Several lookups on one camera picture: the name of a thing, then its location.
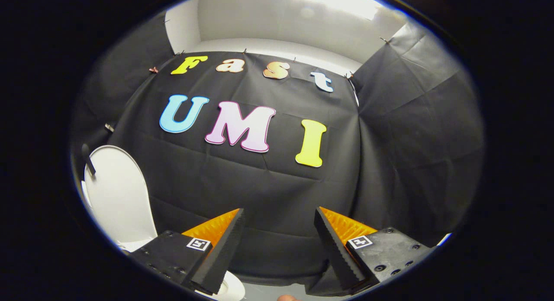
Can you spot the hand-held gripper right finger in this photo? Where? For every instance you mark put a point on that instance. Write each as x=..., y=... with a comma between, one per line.
x=337, y=253

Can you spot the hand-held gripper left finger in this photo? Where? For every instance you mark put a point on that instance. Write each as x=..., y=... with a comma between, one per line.
x=220, y=253

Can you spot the white toilet lid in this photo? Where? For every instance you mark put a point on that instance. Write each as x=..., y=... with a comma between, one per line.
x=119, y=197

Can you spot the white toilet seat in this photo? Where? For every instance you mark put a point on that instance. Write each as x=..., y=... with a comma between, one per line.
x=233, y=288

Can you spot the black backdrop cloth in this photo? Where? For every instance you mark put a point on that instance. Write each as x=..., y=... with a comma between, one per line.
x=259, y=184

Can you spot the silver cloth clip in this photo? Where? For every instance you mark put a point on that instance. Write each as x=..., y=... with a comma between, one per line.
x=109, y=127

